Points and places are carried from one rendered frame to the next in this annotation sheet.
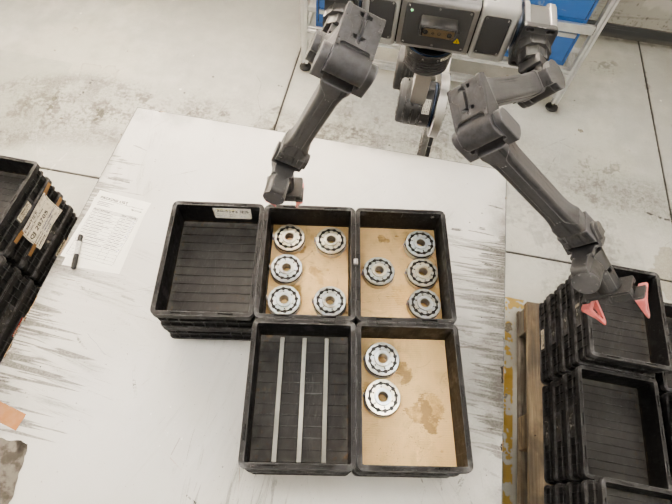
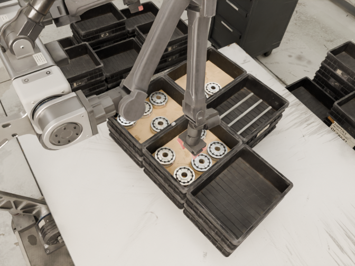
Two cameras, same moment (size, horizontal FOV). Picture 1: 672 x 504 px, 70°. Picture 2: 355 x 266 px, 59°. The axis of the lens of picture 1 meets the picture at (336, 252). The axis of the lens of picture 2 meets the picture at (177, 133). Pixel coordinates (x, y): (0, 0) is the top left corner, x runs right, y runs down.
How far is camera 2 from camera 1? 148 cm
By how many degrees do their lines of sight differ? 59
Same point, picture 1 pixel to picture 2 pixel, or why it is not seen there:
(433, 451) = (211, 68)
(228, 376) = not seen: hidden behind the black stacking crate
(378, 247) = (144, 137)
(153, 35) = not seen: outside the picture
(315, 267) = (184, 154)
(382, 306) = (174, 115)
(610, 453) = (130, 61)
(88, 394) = (333, 212)
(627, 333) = (73, 66)
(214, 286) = (243, 190)
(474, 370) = not seen: hidden behind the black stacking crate
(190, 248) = (241, 224)
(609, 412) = (112, 67)
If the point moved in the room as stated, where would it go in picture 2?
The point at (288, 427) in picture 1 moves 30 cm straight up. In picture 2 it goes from (255, 112) to (273, 73)
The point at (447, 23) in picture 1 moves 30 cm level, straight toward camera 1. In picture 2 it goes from (53, 46) to (140, 25)
